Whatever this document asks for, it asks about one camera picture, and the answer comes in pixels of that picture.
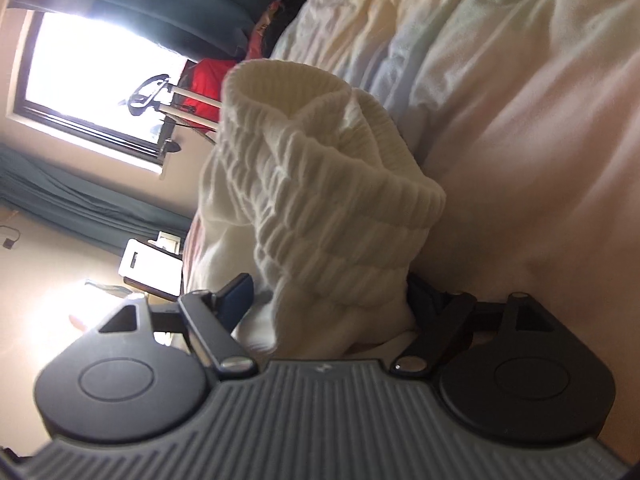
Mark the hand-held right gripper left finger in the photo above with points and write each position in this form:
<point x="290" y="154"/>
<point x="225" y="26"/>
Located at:
<point x="236" y="297"/>

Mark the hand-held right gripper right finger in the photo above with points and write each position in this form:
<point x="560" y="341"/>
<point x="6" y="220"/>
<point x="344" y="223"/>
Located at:
<point x="450" y="320"/>

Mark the white ribbed sock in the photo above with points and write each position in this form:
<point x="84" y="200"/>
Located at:
<point x="310" y="185"/>

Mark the pile of dark clothes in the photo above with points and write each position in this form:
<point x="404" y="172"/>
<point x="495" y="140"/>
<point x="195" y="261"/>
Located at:
<point x="270" y="25"/>

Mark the white plastic box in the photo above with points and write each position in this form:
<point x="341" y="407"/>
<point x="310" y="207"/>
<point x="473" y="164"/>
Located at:
<point x="150" y="270"/>

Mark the pale rod rack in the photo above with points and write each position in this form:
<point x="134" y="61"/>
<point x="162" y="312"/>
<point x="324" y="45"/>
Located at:
<point x="195" y="102"/>

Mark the pastel tie-dye duvet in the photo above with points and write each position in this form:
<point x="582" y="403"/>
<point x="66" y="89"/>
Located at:
<point x="525" y="135"/>

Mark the red cloth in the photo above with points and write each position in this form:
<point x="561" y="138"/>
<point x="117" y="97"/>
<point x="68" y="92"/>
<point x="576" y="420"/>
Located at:
<point x="207" y="80"/>

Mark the window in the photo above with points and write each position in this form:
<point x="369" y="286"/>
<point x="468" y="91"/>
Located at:
<point x="90" y="60"/>

